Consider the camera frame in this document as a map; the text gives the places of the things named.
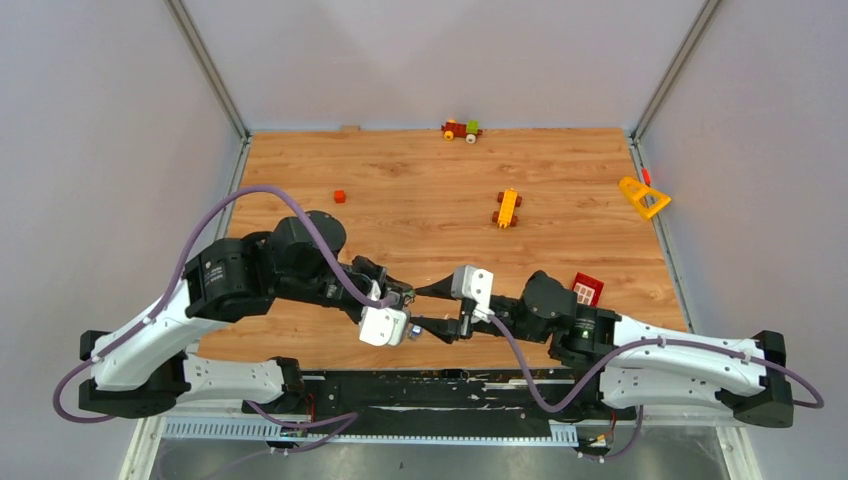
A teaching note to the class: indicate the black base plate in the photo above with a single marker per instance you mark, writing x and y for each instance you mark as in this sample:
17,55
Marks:
442,403

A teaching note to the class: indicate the yellow triangular toy piece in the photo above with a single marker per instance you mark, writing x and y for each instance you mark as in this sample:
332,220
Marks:
647,201

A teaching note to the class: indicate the yellow brown toy car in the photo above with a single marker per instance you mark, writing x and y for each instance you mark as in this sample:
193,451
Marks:
508,201

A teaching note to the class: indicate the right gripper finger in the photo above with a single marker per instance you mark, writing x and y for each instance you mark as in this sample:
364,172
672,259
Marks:
446,330
442,289

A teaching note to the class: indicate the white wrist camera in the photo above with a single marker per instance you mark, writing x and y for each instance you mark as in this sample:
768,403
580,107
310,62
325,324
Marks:
473,287
384,326

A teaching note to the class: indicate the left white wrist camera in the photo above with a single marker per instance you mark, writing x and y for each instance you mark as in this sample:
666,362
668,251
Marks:
384,326

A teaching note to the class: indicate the red window toy block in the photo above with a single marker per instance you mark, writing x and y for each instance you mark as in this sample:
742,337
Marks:
588,289

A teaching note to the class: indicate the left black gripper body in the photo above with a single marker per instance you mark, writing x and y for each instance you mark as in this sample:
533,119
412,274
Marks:
365,270

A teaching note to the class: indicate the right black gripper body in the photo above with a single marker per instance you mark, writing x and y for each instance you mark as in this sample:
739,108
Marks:
504,311

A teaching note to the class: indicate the red green toy car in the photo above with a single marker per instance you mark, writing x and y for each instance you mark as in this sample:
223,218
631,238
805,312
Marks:
470,131

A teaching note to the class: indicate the keyring with colourful keys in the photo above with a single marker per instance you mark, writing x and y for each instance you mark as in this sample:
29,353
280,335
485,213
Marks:
412,331

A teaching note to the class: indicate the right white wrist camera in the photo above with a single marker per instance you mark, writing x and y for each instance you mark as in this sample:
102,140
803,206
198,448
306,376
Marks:
473,287

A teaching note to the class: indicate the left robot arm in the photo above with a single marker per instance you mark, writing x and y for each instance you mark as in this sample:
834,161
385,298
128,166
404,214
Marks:
145,368

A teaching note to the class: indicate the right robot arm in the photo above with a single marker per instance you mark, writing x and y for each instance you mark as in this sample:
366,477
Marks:
625,362

